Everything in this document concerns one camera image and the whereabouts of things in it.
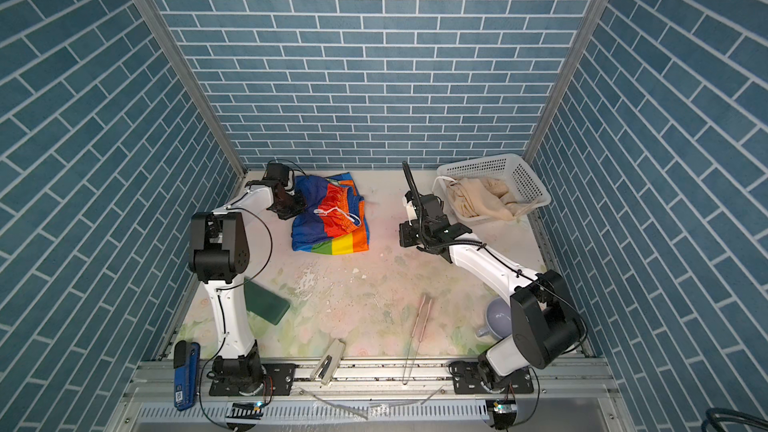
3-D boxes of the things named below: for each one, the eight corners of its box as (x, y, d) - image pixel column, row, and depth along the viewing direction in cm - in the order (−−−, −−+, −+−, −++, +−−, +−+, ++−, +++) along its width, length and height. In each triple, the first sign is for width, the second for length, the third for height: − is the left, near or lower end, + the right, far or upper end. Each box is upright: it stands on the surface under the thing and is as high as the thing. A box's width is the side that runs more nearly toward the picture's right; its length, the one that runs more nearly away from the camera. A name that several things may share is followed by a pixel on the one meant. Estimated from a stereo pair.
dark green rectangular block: (231, 300, 89) (228, 297, 87) (248, 281, 93) (245, 277, 91) (277, 325, 84) (274, 323, 83) (292, 304, 88) (290, 301, 87)
